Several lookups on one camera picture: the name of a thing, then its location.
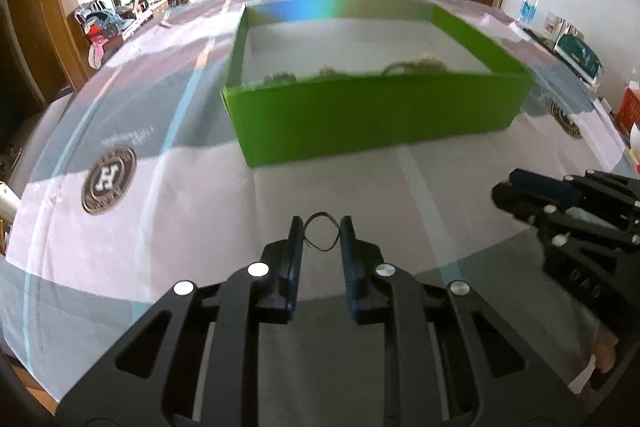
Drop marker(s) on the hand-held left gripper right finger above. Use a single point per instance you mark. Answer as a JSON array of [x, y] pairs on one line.
[[346, 252]]

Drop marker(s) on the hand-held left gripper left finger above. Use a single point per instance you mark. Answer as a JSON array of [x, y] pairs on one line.
[[298, 252]]

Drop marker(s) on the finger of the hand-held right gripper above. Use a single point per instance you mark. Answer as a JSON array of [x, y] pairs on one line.
[[520, 204], [540, 188]]

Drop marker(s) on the green cardboard box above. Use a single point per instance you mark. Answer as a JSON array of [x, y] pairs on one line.
[[375, 117]]

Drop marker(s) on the black wrist watch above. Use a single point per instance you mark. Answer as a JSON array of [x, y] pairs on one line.
[[280, 78]]

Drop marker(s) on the person's right hand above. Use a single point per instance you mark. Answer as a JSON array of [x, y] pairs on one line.
[[605, 352]]

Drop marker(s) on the red box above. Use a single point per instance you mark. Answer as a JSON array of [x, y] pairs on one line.
[[630, 109]]

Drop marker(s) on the striped tablecloth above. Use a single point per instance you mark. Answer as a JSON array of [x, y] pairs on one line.
[[175, 207]]

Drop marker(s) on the small cardboard box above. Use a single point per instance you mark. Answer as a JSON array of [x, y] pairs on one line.
[[560, 27]]

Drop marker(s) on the clear water bottle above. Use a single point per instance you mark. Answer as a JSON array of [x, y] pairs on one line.
[[529, 7]]

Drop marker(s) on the red and white bag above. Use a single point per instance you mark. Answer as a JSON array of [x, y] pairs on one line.
[[6, 204]]

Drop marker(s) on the pile of colourful clothes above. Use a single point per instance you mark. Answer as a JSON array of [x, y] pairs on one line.
[[102, 29]]

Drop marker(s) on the wooden armchair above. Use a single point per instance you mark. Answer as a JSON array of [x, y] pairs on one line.
[[87, 14]]

